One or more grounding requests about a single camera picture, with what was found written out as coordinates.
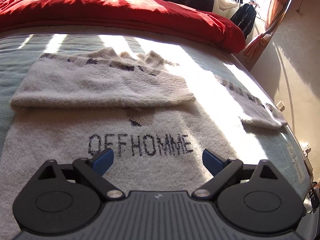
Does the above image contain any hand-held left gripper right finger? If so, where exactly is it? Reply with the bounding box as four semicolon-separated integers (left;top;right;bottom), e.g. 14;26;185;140
191;149;279;201

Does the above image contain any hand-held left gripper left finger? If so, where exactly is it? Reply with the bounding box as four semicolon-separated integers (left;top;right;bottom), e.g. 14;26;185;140
37;148;125;200

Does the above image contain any white fluffy sweater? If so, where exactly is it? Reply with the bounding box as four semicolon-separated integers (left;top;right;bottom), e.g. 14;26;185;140
0;47;288;238

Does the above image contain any red duvet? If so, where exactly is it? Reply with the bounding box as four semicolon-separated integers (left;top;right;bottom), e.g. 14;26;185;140
0;0;246;54

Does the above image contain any orange curtain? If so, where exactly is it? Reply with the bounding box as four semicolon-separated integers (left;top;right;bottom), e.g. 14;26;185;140
241;0;299;60

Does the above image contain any white hanging garment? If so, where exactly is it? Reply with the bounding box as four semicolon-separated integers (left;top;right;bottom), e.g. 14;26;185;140
216;0;240;11

